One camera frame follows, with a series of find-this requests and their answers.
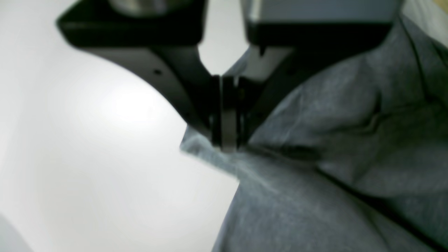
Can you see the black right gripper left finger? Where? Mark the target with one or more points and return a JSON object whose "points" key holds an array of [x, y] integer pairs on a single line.
{"points": [[157, 40]]}

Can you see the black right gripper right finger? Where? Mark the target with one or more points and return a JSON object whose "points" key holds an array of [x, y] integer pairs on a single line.
{"points": [[292, 40]]}

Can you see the grey T-shirt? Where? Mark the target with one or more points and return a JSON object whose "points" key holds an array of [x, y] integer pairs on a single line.
{"points": [[352, 160]]}

